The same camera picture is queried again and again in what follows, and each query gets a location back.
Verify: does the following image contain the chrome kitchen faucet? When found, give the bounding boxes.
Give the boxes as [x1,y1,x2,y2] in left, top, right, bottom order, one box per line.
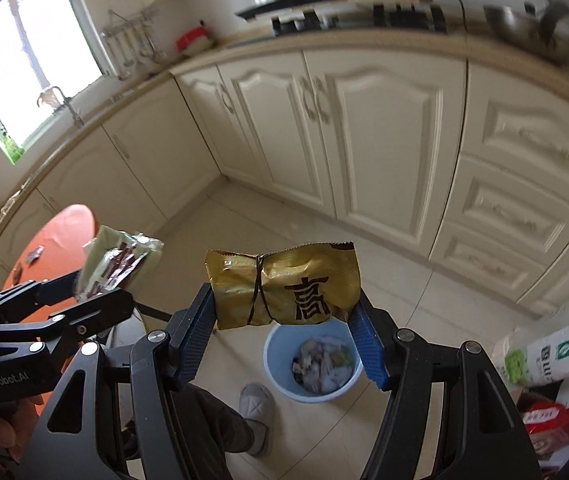
[36,86,85,128]

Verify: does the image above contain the green snack wrapper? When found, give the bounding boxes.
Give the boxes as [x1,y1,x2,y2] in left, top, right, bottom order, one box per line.
[74,226,164,301]

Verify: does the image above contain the hanging utensil rack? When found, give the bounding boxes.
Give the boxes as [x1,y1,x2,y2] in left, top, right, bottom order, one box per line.
[100,8,167,81]

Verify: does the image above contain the red lidded container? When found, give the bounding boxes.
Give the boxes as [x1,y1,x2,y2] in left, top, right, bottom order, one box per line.
[175,21,214,55]

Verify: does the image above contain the person's left hand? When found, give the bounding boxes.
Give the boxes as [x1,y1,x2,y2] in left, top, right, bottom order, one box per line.
[0,396,45,464]

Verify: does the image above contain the blue trash bin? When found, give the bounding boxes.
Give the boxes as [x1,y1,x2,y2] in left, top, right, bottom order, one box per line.
[263,318,363,403]

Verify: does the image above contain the red package on floor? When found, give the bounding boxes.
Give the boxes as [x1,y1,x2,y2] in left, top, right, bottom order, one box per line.
[516,391,569,463]

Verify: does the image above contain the cream lower cabinets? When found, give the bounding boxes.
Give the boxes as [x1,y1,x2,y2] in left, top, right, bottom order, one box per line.
[0,49,569,314]

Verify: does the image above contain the grey slipper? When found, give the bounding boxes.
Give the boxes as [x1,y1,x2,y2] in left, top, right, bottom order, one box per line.
[239,382,276,458]

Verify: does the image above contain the gold snack wrapper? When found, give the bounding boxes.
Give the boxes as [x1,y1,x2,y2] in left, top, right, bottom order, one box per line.
[205,242,361,330]

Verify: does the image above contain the kitchen window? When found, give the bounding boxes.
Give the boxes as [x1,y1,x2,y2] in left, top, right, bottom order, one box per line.
[0,0,104,165]

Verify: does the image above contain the frying pan with handle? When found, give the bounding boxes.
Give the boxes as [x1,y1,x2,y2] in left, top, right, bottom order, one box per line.
[484,0,569,67]

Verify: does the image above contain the orange round table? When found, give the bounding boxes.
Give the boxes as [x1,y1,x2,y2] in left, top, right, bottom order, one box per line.
[1,202,100,326]

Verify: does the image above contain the green dish soap bottle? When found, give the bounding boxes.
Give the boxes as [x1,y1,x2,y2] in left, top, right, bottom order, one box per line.
[0,129,25,165]

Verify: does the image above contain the white green rice bag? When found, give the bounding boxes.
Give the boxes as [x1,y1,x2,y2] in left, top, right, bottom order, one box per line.
[491,324,569,388]

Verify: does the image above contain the black gas stove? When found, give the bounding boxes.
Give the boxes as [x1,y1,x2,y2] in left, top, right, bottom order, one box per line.
[234,0,448,38]

